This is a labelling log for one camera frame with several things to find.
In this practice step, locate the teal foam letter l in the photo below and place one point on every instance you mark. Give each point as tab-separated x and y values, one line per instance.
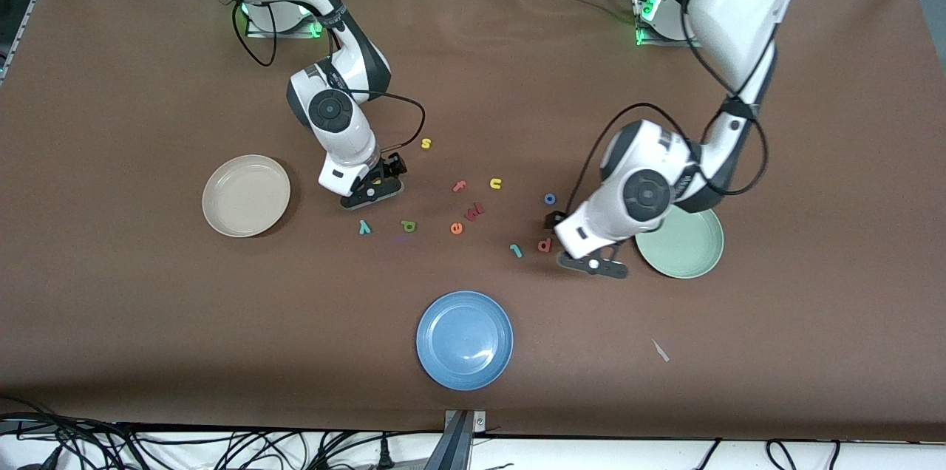
516	252

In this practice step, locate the blue round plate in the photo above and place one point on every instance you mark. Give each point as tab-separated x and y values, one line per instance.
464	341

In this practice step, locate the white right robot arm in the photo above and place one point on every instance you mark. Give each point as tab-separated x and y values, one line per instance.
329	109

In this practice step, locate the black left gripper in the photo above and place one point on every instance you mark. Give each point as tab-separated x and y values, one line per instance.
553	219

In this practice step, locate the pale green round plate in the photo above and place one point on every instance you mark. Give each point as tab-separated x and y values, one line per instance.
684	252

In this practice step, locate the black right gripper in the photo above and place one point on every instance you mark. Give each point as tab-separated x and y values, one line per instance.
389	166

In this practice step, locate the salmon foam letter d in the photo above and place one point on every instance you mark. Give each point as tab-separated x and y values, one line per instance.
547	244

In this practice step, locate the small white paper scrap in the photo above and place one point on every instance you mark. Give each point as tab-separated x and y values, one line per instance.
660	351

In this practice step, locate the salmon foam letter f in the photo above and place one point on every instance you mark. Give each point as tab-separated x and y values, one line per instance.
459	186

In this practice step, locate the dark red foam letter m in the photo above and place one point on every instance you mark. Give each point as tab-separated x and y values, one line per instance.
474	212

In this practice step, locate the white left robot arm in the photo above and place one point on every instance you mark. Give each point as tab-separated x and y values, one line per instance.
647	193

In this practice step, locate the grey metal mount bracket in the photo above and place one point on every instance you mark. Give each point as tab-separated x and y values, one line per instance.
462	437

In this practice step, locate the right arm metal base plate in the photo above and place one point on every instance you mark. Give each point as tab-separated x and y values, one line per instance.
284	32

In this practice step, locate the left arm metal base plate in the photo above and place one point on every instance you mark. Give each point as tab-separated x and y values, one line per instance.
654	42

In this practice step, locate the green foam letter p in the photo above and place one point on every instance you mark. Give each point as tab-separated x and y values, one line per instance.
408	226

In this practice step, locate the teal foam letter y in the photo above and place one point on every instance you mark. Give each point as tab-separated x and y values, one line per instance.
363	227

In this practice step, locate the beige round plate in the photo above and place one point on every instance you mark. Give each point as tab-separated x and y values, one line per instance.
246	195

